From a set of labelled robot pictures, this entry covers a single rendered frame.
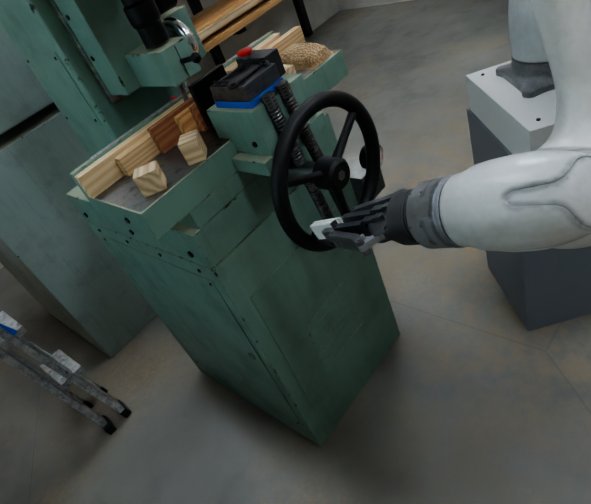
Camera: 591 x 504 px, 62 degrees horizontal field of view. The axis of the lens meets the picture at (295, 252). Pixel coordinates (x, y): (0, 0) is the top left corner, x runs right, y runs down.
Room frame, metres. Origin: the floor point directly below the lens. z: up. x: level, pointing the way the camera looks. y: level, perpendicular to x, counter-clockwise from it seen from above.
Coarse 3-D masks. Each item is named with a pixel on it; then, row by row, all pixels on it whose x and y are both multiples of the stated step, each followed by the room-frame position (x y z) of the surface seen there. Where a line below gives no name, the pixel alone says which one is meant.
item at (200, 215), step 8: (232, 176) 0.88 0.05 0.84; (240, 176) 0.89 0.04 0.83; (248, 176) 0.90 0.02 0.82; (256, 176) 0.91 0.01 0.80; (224, 184) 0.86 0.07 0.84; (232, 184) 0.87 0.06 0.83; (240, 184) 0.88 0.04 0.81; (248, 184) 0.89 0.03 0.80; (216, 192) 0.85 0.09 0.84; (224, 192) 0.86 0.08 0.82; (232, 192) 0.87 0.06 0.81; (208, 200) 0.84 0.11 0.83; (216, 200) 0.84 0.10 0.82; (224, 200) 0.85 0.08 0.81; (200, 208) 0.82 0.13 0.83; (208, 208) 0.83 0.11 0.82; (216, 208) 0.84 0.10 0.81; (192, 216) 0.81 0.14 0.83; (200, 216) 0.82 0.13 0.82; (208, 216) 0.83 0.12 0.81; (192, 224) 0.82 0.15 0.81; (200, 224) 0.81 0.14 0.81
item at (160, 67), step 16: (144, 48) 1.09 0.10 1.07; (160, 48) 1.03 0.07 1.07; (176, 48) 1.02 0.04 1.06; (144, 64) 1.06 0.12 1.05; (160, 64) 1.01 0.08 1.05; (176, 64) 1.01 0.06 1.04; (192, 64) 1.03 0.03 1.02; (144, 80) 1.09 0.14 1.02; (160, 80) 1.04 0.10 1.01; (176, 80) 1.00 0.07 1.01
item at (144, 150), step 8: (288, 32) 1.25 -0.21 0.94; (296, 32) 1.25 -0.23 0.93; (280, 40) 1.22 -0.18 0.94; (288, 40) 1.23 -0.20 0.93; (296, 40) 1.25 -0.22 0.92; (304, 40) 1.26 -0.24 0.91; (280, 48) 1.21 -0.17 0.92; (144, 136) 1.00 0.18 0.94; (136, 144) 0.97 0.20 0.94; (144, 144) 0.97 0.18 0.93; (152, 144) 0.98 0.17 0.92; (128, 152) 0.95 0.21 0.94; (136, 152) 0.96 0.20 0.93; (144, 152) 0.97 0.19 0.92; (152, 152) 0.98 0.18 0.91; (120, 160) 0.94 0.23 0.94; (128, 160) 0.95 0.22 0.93; (136, 160) 0.95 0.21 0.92; (144, 160) 0.96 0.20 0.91; (128, 168) 0.94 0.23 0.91
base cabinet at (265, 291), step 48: (288, 240) 0.91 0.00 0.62; (144, 288) 1.20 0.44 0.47; (192, 288) 0.92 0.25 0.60; (240, 288) 0.82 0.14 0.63; (288, 288) 0.87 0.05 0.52; (336, 288) 0.95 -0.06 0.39; (384, 288) 1.04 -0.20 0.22; (192, 336) 1.11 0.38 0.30; (240, 336) 0.85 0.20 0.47; (288, 336) 0.84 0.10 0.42; (336, 336) 0.91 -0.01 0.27; (384, 336) 1.01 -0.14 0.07; (240, 384) 1.02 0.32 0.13; (288, 384) 0.81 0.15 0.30; (336, 384) 0.88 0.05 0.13
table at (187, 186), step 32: (320, 64) 1.07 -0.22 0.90; (320, 128) 0.90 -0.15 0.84; (160, 160) 0.95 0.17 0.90; (224, 160) 0.88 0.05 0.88; (256, 160) 0.83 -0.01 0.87; (128, 192) 0.87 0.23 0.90; (160, 192) 0.81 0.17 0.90; (192, 192) 0.82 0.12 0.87; (128, 224) 0.84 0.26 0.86; (160, 224) 0.78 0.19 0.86
